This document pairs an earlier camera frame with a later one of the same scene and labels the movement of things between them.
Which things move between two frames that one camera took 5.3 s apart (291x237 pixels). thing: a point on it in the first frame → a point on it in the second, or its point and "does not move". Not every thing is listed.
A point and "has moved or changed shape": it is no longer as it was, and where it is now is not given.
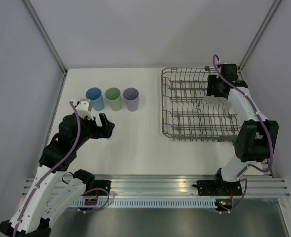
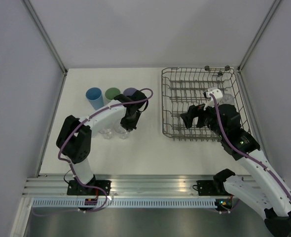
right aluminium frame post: [258, 37] does not move
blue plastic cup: [95, 94] does not move
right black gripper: [212, 79] → [194, 110]
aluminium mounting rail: [255, 185] does not move
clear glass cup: [212, 100] has moved or changed shape
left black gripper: [104, 131] → [129, 127]
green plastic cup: [114, 95] does not move
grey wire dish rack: [186, 115] does not move
